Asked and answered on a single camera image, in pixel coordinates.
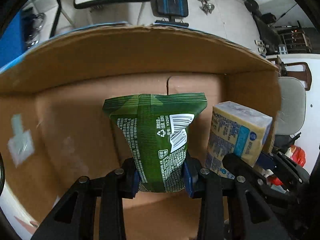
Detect yellow tissue pack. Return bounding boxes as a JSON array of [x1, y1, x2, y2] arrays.
[[204, 101, 273, 179]]

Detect black blue workout bench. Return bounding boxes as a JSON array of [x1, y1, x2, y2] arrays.
[[155, 0, 189, 28]]

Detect chrome weight plates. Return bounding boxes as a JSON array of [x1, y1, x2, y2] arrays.
[[24, 12, 47, 49]]

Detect grey office chair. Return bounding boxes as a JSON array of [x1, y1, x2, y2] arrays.
[[276, 76, 306, 135]]

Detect brown cardboard box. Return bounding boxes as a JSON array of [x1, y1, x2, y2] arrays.
[[1, 25, 281, 239]]

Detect blue board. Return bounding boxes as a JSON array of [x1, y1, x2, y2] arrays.
[[0, 11, 25, 67]]

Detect green tissue pack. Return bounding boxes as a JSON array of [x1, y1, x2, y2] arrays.
[[103, 93, 207, 193]]

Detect chrome dumbbell pair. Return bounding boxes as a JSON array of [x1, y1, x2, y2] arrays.
[[198, 0, 215, 15]]

